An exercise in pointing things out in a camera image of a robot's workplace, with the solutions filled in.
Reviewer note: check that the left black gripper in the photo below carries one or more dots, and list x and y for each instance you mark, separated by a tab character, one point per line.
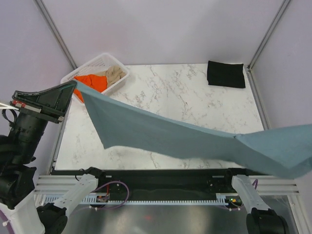
53	101

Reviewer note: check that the blue t shirt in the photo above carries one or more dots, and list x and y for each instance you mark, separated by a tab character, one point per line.
284	152

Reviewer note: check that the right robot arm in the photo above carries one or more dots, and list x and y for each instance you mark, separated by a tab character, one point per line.
261	219

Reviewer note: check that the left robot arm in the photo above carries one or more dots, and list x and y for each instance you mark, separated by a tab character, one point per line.
17	188

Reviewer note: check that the orange t shirt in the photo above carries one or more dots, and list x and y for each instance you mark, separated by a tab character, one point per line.
98	83

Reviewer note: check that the white plastic laundry basket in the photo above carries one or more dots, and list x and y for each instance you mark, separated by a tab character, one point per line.
100	63

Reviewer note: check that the beige t shirt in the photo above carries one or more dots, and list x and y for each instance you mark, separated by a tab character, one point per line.
113	75

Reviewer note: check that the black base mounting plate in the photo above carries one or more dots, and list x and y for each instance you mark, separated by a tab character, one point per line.
165	184

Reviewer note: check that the folded black t shirt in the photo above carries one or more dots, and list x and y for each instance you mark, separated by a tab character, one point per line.
225	75

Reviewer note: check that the left aluminium frame post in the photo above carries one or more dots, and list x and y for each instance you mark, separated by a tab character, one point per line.
53	28

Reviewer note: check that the aluminium frame post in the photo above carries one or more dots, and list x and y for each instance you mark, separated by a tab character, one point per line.
272	27
53	28

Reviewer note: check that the white slotted cable duct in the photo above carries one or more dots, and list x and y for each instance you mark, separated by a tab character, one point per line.
218	200

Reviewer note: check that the right aluminium frame post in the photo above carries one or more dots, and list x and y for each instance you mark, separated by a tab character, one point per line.
272	27

